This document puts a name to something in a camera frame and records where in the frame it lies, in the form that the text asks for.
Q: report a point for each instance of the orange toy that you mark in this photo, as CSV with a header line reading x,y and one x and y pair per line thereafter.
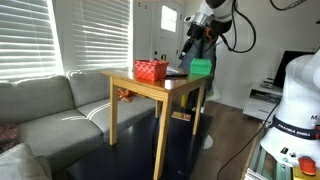
x,y
125,95

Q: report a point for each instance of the yellow button box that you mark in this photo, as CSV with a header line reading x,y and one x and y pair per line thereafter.
x,y
305,176

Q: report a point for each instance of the red woven basket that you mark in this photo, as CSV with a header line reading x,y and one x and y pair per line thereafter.
x,y
150,70

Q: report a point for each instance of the grey fabric sofa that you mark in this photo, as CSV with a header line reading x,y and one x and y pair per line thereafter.
x,y
53,116

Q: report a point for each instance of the orange printed booklet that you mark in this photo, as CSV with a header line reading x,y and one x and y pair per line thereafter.
x,y
181,116

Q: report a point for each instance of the white media stand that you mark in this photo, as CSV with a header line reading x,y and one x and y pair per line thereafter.
x,y
261,103

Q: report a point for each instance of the white door with window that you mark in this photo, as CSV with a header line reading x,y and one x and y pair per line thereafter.
x,y
166,36

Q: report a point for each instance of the green box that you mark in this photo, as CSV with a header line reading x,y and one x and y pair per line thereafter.
x,y
201,66

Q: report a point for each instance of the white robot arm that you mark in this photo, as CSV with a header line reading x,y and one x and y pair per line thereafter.
x,y
300,100

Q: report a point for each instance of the black flat screen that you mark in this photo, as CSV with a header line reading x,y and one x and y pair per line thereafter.
x,y
291,68

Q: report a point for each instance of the dark red patterned cushion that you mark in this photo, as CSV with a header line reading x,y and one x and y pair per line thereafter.
x,y
8,136

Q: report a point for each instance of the dark floor rug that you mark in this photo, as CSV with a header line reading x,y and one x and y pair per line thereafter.
x,y
133,156

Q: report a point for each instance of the light wooden side table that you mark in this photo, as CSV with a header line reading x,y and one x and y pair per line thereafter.
x,y
160,88

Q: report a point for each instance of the aluminium robot stand frame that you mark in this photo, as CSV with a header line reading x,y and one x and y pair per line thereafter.
x,y
266,163

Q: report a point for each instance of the black remote control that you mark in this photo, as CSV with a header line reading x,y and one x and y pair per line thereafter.
x,y
176,76

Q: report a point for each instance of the white round floor disc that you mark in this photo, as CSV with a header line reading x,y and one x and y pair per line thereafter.
x,y
208,142

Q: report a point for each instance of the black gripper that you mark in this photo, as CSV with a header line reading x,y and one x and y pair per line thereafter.
x,y
196,35

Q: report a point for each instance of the white window blind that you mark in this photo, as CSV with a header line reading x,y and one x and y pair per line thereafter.
x,y
101,33
26,36

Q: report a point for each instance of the light grey pillow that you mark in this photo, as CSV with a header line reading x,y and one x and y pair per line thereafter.
x,y
18,165

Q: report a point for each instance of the red emergency stop button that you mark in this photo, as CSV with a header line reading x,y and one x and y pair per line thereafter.
x,y
307,165

